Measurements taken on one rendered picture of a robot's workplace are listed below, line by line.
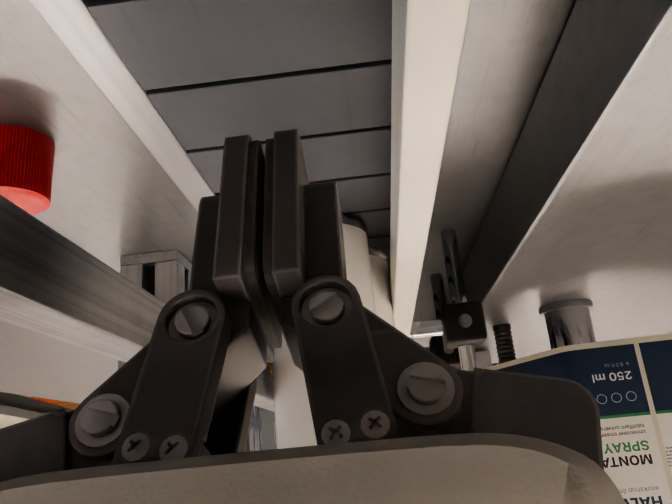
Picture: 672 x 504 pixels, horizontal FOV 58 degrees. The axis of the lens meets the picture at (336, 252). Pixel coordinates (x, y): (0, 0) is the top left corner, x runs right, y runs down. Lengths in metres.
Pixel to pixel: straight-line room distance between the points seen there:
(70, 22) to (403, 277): 0.17
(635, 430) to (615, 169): 0.30
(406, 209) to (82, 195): 0.24
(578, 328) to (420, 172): 0.40
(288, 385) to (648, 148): 0.18
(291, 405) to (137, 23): 0.17
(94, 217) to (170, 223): 0.05
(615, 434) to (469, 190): 0.24
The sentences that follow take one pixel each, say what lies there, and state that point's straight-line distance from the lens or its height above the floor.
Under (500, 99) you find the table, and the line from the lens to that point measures 0.32.
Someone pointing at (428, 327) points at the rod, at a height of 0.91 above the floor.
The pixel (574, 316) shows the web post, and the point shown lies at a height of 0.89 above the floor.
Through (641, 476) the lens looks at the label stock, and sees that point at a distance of 0.56.
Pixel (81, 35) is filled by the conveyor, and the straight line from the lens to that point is 0.18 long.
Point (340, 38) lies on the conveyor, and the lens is 0.18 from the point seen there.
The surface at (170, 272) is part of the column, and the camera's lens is 0.47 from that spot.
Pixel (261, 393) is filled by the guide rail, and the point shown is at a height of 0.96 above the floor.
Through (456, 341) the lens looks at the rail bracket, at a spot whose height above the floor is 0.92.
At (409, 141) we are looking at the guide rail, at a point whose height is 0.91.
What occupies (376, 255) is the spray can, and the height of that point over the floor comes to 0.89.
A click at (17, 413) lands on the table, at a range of 2.29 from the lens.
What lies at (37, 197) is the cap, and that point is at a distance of 0.32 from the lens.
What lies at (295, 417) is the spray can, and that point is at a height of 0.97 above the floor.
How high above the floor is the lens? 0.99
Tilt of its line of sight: 18 degrees down
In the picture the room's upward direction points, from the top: 175 degrees clockwise
